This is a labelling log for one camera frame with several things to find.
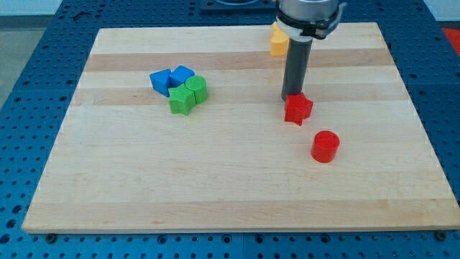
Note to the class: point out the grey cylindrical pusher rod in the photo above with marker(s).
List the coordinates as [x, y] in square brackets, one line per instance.
[295, 67]

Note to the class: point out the red star block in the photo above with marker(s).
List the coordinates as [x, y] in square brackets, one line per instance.
[297, 108]

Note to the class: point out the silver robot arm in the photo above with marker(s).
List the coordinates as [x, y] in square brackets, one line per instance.
[304, 21]

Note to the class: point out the green star block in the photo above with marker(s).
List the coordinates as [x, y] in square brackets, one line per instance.
[181, 100]

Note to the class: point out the yellow block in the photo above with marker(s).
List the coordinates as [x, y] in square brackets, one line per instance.
[278, 42]

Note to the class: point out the red cylinder block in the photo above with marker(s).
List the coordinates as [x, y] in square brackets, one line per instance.
[324, 147]

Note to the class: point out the green cylinder block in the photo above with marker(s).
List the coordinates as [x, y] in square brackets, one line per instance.
[198, 85]

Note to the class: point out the blue cube block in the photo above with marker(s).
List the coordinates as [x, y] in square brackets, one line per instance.
[180, 75]

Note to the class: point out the blue triangle block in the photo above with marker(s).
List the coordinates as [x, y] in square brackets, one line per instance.
[161, 81]

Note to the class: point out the wooden board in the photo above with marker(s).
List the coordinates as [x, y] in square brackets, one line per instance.
[122, 162]

